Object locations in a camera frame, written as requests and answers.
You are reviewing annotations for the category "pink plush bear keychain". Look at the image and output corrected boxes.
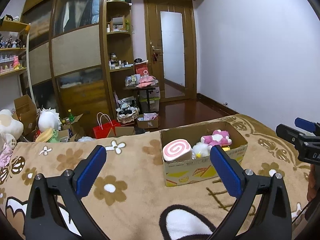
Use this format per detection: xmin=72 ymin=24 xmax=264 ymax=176
xmin=200 ymin=129 xmax=232 ymax=147

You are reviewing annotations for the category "white fluffy plush keychain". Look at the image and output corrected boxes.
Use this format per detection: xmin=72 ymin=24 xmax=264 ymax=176
xmin=192 ymin=142 xmax=210 ymax=159

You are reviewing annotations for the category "pink swirl roll cushion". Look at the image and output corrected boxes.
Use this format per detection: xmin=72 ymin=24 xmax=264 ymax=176
xmin=162 ymin=139 xmax=192 ymax=162

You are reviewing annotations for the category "person's right hand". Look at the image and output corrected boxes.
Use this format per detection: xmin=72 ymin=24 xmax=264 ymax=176
xmin=306 ymin=171 xmax=317 ymax=202

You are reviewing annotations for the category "yellow plush toy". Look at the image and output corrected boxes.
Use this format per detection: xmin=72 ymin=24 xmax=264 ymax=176
xmin=222 ymin=146 xmax=231 ymax=152

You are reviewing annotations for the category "green frog plush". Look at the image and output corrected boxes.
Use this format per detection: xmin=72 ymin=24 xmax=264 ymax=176
xmin=35 ymin=128 xmax=60 ymax=143

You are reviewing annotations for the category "brown cardboard box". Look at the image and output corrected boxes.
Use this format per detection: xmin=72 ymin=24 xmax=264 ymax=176
xmin=161 ymin=119 xmax=248 ymax=187

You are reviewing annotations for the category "cream cat plush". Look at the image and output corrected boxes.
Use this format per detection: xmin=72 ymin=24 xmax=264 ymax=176
xmin=0 ymin=109 xmax=24 ymax=150

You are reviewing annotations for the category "white round plush doll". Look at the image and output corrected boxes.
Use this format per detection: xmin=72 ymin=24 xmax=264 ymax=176
xmin=38 ymin=108 xmax=61 ymax=132

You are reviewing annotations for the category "green glass bottle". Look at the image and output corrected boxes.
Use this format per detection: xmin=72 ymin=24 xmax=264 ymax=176
xmin=68 ymin=109 xmax=75 ymax=123

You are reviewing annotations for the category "open cardboard box on floor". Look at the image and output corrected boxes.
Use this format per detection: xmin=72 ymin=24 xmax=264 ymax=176
xmin=14 ymin=95 xmax=37 ymax=135

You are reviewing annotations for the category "red paper shopping bag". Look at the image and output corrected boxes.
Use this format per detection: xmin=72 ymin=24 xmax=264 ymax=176
xmin=93 ymin=112 xmax=121 ymax=139

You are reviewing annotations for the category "clear storage bin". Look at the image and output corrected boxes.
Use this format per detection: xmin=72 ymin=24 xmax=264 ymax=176
xmin=139 ymin=98 xmax=160 ymax=113

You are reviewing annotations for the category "small cardboard box on floor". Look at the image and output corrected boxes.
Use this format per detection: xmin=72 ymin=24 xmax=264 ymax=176
xmin=137 ymin=113 xmax=159 ymax=129

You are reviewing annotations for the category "wicker basket with toys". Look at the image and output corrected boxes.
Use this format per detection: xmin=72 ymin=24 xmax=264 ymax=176
xmin=116 ymin=96 xmax=139 ymax=124

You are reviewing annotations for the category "small black side table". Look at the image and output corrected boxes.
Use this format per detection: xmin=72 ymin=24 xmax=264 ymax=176
xmin=124 ymin=86 xmax=161 ymax=108

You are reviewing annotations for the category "wooden door with glass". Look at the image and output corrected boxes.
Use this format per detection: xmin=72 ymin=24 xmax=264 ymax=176
xmin=144 ymin=0 xmax=197 ymax=102

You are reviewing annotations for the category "pink clothes pile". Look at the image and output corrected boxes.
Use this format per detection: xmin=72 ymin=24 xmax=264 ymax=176
xmin=136 ymin=76 xmax=158 ymax=88

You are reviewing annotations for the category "red gift box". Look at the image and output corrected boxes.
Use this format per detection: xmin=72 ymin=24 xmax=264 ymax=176
xmin=135 ymin=62 xmax=149 ymax=76

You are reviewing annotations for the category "wooden figure shelf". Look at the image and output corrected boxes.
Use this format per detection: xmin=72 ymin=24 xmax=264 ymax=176
xmin=1 ymin=15 xmax=34 ymax=109

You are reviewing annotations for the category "wooden wardrobe cabinet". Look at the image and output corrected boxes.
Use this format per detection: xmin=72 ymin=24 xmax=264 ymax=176
xmin=21 ymin=0 xmax=214 ymax=131

